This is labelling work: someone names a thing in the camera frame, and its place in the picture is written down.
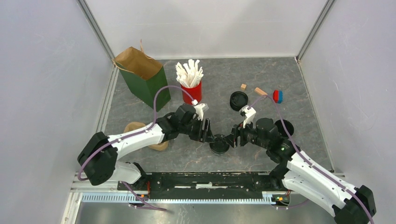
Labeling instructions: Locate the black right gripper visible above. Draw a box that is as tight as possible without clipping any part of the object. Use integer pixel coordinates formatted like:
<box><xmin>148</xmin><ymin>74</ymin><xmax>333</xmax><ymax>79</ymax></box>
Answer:
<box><xmin>222</xmin><ymin>117</ymin><xmax>269</xmax><ymax>149</ymax></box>

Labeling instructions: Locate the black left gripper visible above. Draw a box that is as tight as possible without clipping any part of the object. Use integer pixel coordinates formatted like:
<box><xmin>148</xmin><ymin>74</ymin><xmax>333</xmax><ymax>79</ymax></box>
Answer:
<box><xmin>179</xmin><ymin>116</ymin><xmax>215</xmax><ymax>143</ymax></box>

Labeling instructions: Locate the black coffee cup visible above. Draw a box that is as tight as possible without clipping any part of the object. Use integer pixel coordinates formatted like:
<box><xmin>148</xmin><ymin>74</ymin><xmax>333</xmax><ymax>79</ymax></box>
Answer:
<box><xmin>275</xmin><ymin>119</ymin><xmax>294</xmax><ymax>138</ymax></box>
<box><xmin>209</xmin><ymin>143</ymin><xmax>230</xmax><ymax>155</ymax></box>

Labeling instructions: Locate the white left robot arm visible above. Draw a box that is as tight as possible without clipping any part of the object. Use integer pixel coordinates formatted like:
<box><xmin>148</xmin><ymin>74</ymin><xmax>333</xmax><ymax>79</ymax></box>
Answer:
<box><xmin>77</xmin><ymin>103</ymin><xmax>214</xmax><ymax>190</ymax></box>

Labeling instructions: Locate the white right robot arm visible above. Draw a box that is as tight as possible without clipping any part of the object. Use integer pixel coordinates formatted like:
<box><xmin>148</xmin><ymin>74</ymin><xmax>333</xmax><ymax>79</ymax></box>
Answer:
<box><xmin>225</xmin><ymin>118</ymin><xmax>376</xmax><ymax>224</ymax></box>

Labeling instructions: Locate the black coffee lid stack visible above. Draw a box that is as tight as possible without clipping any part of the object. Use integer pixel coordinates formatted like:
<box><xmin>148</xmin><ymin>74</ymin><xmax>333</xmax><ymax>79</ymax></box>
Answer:
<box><xmin>229</xmin><ymin>91</ymin><xmax>248</xmax><ymax>111</ymax></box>

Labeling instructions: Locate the brown cardboard cup carrier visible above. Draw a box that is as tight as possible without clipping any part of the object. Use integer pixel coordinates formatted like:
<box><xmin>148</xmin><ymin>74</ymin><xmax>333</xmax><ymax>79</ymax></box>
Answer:
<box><xmin>124</xmin><ymin>122</ymin><xmax>169</xmax><ymax>151</ymax></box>

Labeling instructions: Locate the red cup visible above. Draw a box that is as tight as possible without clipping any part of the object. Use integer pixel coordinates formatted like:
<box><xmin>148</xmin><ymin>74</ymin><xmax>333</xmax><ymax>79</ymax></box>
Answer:
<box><xmin>181</xmin><ymin>82</ymin><xmax>202</xmax><ymax>105</ymax></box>

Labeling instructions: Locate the long wooden block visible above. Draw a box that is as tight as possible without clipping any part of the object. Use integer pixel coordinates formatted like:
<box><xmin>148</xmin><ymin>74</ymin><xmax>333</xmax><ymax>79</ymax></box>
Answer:
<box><xmin>254</xmin><ymin>87</ymin><xmax>268</xmax><ymax>96</ymax></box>

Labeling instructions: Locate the red and blue block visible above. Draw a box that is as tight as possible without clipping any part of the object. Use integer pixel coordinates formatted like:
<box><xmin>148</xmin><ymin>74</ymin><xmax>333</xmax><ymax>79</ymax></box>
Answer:
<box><xmin>273</xmin><ymin>90</ymin><xmax>283</xmax><ymax>104</ymax></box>

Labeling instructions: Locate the white wrapped stirrer bundle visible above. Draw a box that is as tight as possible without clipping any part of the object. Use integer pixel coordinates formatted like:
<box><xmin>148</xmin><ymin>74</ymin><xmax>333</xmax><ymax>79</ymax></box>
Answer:
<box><xmin>175</xmin><ymin>59</ymin><xmax>204</xmax><ymax>88</ymax></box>

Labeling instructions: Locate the green paper bag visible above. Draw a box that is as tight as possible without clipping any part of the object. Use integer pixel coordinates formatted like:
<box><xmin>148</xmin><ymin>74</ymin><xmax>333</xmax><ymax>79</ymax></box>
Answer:
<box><xmin>113</xmin><ymin>44</ymin><xmax>171</xmax><ymax>112</ymax></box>

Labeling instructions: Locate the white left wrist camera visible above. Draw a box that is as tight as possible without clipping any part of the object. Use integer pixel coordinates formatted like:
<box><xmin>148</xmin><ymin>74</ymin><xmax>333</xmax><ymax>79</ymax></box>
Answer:
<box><xmin>192</xmin><ymin>100</ymin><xmax>209</xmax><ymax>121</ymax></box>

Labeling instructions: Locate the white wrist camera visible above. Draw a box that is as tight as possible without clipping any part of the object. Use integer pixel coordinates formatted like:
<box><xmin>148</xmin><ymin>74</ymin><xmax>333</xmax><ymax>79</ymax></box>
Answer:
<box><xmin>192</xmin><ymin>100</ymin><xmax>209</xmax><ymax>121</ymax></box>
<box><xmin>239</xmin><ymin>105</ymin><xmax>256</xmax><ymax>128</ymax></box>

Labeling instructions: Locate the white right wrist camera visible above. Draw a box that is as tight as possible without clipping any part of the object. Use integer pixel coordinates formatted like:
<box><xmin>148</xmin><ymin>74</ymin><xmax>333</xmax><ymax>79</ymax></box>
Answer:
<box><xmin>239</xmin><ymin>105</ymin><xmax>256</xmax><ymax>128</ymax></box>

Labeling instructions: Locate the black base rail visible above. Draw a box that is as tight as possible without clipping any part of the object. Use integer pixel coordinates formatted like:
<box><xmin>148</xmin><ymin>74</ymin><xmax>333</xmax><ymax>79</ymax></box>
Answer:
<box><xmin>129</xmin><ymin>171</ymin><xmax>288</xmax><ymax>202</ymax></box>

